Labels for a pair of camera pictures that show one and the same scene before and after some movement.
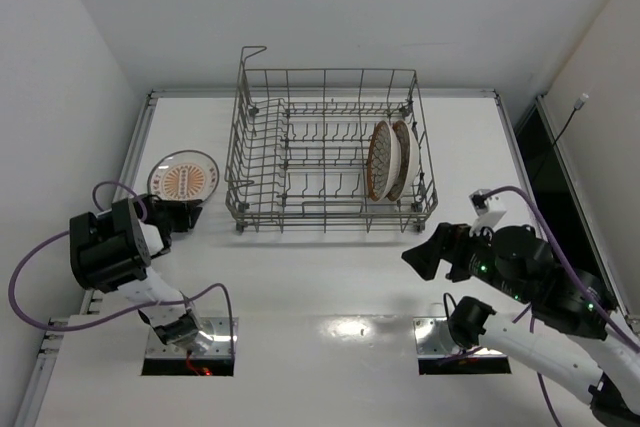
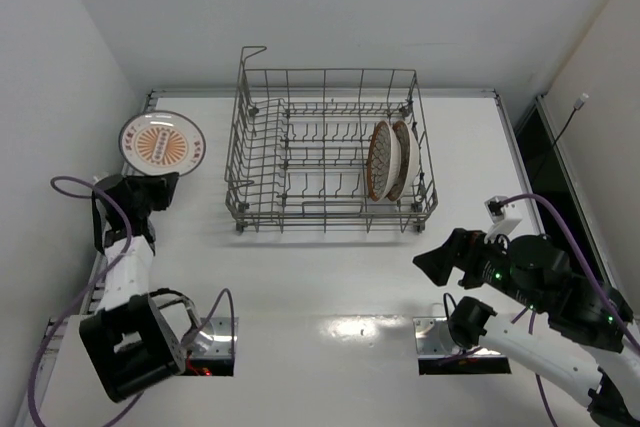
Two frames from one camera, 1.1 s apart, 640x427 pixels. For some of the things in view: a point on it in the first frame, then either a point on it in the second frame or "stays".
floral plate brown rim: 409,161 stays
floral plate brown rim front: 384,161 stays
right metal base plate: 433,340 stays
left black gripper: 170,215 -> 151,188
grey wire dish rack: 329,151 stays
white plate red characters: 183,174 -> 161,141
